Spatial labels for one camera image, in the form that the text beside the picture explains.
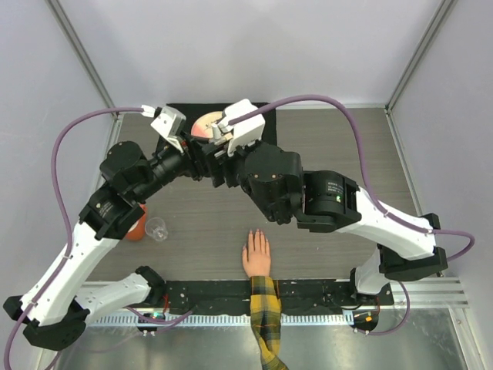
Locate glitter nail polish bottle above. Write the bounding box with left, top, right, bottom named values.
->
left=209, top=131, right=233, bottom=146

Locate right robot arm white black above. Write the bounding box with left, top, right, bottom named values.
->
left=204, top=141, right=448, bottom=304

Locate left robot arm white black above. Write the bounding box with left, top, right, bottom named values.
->
left=3, top=136, right=209, bottom=352

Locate yellow plaid sleeve forearm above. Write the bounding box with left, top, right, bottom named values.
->
left=250, top=277, right=288, bottom=370

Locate mannequin hand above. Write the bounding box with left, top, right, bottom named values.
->
left=242, top=229, right=271, bottom=278

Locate pink cream plate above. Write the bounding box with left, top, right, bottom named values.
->
left=190, top=111, right=223, bottom=140

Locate black cloth placemat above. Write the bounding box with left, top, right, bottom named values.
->
left=156, top=103, right=277, bottom=159

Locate clear plastic cup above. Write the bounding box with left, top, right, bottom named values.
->
left=145, top=217, right=169, bottom=242

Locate orange mug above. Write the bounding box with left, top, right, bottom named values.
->
left=125, top=204, right=147, bottom=241

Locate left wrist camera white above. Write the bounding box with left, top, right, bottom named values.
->
left=141, top=105, right=186, bottom=153

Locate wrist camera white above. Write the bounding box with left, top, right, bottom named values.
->
left=216, top=99, right=265, bottom=156
left=141, top=105, right=186, bottom=153

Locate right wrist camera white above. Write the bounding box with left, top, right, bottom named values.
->
left=216, top=99, right=265, bottom=156

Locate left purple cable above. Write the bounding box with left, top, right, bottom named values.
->
left=5, top=106, right=159, bottom=370

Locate purple cable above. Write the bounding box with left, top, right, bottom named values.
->
left=5, top=106, right=159, bottom=370
left=226, top=95, right=475, bottom=336

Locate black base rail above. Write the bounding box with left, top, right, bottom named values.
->
left=165, top=279, right=394, bottom=316

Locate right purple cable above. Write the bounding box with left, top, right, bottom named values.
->
left=226, top=95, right=475, bottom=336

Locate white cable duct strip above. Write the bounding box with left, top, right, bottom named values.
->
left=91, top=311, right=354, bottom=327

